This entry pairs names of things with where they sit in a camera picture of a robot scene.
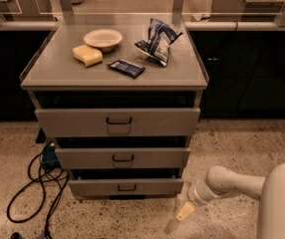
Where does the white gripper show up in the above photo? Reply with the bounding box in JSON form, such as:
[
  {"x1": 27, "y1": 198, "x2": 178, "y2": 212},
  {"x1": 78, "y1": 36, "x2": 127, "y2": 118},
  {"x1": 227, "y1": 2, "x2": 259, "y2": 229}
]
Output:
[{"x1": 164, "y1": 179, "x2": 215, "y2": 235}]

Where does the grey bottom drawer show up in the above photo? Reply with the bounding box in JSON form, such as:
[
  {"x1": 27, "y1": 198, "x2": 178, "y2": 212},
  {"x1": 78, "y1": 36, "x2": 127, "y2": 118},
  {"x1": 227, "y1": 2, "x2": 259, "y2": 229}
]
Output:
[{"x1": 69, "y1": 178, "x2": 183, "y2": 197}]

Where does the grey drawer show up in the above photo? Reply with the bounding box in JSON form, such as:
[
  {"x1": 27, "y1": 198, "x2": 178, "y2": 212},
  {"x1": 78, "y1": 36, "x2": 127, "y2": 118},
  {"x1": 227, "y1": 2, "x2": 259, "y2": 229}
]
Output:
[
  {"x1": 69, "y1": 178, "x2": 183, "y2": 197},
  {"x1": 35, "y1": 109, "x2": 200, "y2": 137},
  {"x1": 56, "y1": 147, "x2": 190, "y2": 169}
]

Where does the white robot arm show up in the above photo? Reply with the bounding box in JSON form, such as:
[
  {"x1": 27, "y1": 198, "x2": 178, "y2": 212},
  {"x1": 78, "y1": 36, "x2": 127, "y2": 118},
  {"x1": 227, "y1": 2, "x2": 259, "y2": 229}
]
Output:
[{"x1": 165, "y1": 163, "x2": 285, "y2": 239}]

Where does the grey middle drawer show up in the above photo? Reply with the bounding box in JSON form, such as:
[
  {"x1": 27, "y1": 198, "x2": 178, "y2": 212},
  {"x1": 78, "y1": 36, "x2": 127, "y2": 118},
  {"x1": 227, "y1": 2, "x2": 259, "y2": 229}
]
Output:
[{"x1": 56, "y1": 147, "x2": 190, "y2": 169}]

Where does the grey top drawer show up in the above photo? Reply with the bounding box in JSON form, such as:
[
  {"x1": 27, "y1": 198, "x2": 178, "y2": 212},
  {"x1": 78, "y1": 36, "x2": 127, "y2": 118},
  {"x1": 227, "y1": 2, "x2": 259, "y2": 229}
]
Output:
[{"x1": 35, "y1": 109, "x2": 200, "y2": 137}]

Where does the grey drawer cabinet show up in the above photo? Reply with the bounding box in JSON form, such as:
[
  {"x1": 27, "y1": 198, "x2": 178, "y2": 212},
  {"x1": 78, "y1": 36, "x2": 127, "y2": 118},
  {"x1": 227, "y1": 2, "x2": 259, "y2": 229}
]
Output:
[{"x1": 19, "y1": 13, "x2": 210, "y2": 200}]

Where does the blue power adapter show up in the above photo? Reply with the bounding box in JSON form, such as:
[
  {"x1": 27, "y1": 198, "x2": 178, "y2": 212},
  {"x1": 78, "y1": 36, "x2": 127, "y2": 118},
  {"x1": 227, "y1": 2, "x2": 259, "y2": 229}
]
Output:
[{"x1": 41, "y1": 143, "x2": 59, "y2": 166}]

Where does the dark blue snack packet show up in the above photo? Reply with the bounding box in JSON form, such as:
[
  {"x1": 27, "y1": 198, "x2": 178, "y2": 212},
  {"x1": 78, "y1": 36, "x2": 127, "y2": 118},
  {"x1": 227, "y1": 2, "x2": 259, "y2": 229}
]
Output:
[{"x1": 108, "y1": 59, "x2": 145, "y2": 79}]

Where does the blue white chip bag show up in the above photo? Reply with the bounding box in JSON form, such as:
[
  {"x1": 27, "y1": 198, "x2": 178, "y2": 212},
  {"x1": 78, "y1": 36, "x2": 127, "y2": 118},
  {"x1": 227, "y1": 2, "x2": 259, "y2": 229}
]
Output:
[{"x1": 134, "y1": 18, "x2": 182, "y2": 67}]

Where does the yellow sponge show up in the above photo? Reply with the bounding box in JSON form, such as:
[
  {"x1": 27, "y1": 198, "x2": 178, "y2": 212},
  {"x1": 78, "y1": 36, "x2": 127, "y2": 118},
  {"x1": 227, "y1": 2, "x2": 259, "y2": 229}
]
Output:
[{"x1": 72, "y1": 45, "x2": 103, "y2": 67}]

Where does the white bowl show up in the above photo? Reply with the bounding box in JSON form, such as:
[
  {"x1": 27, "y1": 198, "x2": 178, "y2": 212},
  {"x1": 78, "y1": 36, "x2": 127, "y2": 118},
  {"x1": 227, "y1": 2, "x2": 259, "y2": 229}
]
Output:
[{"x1": 84, "y1": 29, "x2": 123, "y2": 52}]

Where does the black floor cable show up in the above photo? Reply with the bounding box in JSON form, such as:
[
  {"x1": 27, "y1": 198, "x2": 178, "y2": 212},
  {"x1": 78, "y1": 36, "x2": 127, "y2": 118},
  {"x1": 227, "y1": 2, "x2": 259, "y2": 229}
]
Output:
[{"x1": 6, "y1": 151, "x2": 71, "y2": 239}]

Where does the white horizontal rail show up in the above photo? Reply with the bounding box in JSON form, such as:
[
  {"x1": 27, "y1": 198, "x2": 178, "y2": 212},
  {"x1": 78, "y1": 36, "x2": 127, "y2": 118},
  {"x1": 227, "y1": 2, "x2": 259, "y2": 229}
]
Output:
[{"x1": 0, "y1": 21, "x2": 285, "y2": 31}]

